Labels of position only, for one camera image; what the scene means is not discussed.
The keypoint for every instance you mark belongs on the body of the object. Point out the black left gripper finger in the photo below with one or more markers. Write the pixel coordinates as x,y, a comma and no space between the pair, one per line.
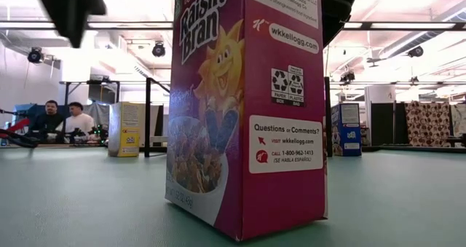
96,1
69,10

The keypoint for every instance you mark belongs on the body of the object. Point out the yellow Corn Pops cereal box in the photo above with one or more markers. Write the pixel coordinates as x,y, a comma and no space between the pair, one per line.
127,130

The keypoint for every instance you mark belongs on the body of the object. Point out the purple Raisin Bran cereal box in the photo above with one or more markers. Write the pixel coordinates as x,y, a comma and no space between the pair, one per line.
255,130

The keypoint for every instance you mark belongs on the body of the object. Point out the blue Frosted Flakes cereal box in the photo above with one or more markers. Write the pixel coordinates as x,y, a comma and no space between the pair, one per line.
347,130

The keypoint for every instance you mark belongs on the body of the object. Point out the black background robot arm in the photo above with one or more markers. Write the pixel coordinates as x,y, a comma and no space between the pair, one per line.
18,139

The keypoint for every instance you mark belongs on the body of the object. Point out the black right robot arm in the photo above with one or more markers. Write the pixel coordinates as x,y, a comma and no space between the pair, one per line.
335,14

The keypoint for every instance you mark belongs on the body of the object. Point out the person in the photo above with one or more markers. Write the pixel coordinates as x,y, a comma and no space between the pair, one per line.
49,119
78,122

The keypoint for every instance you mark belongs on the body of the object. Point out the green table mat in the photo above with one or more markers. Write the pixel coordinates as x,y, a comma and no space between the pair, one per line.
91,203

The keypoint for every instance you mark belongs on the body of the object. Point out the white column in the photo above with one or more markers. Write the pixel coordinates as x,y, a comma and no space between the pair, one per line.
380,94

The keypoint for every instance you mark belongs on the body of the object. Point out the black partition panel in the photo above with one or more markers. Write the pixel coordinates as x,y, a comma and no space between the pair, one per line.
382,123

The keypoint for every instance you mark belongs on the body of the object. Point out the brown floral curtain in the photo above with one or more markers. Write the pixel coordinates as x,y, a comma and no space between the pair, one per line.
426,123

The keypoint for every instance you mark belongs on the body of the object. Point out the leaf pattern curtain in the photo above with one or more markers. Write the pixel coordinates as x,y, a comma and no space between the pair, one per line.
460,116

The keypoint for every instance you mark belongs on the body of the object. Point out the black ceiling camera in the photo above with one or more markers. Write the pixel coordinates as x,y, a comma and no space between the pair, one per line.
34,55
347,76
415,51
158,50

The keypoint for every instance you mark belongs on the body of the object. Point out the black background rig frame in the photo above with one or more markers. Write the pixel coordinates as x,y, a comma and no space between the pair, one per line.
103,94

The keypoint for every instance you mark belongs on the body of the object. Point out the black table frame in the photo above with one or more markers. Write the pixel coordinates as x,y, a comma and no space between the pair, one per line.
400,149

